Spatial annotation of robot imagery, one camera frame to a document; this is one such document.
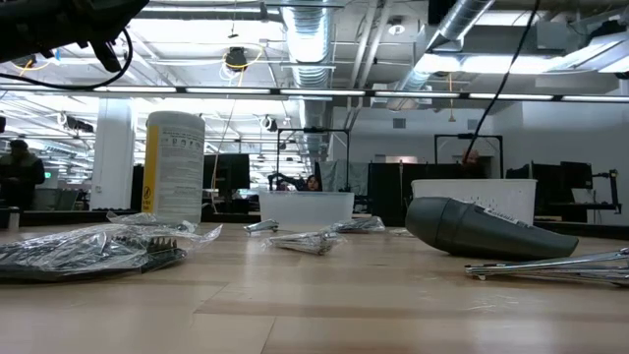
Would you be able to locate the small clear toiletry packet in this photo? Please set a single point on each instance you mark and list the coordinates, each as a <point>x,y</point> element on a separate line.
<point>147,220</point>

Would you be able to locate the small silver toiletry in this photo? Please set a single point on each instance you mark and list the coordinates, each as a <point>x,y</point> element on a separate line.
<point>262,226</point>

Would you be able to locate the toiletry clear crinkled bag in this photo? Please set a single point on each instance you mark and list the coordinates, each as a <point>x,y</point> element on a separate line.
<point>307,242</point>

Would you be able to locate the dark toiletry packet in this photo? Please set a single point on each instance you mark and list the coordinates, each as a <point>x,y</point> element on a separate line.
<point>361,224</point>

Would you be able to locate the long razor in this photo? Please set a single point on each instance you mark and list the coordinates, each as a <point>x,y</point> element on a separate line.
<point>555,269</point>

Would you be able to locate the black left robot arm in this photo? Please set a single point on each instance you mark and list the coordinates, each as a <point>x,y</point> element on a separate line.
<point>19,34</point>

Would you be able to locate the person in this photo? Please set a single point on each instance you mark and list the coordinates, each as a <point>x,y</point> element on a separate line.
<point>473,164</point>
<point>19,169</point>
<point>309,183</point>

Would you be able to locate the white wipes canister yellow label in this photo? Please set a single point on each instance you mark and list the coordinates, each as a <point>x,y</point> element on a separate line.
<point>179,167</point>

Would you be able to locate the black computer monitor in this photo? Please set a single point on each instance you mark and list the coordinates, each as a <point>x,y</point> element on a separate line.
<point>231,172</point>

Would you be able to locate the small white cup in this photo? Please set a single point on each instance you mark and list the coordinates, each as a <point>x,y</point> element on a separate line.
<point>13,218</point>

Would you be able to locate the black comb in clear wrap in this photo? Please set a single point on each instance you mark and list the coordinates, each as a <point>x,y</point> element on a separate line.
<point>74,253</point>

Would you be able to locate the long ceiling light strip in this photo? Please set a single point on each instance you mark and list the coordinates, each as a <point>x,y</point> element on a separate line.
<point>319,92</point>

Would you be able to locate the clear plastic bin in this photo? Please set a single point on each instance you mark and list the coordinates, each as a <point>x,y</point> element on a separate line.
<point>304,209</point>

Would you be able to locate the grey hanging cloth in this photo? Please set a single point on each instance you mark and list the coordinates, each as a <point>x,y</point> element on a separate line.
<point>344,174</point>

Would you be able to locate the white perforated plastic basket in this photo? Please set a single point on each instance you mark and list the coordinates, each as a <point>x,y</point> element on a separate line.
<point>496,194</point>

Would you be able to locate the black wide monitor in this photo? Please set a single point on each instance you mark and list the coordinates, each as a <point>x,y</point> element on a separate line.
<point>565,174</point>

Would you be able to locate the silver ribbed ceiling duct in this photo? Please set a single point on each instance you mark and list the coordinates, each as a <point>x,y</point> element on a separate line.
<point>308,39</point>

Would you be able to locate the black metal frame stand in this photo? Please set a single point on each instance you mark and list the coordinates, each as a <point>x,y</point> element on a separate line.
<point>467,136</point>
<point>314,131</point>

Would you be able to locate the silver slanted ceiling duct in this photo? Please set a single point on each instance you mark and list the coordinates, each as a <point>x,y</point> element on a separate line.
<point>457,22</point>

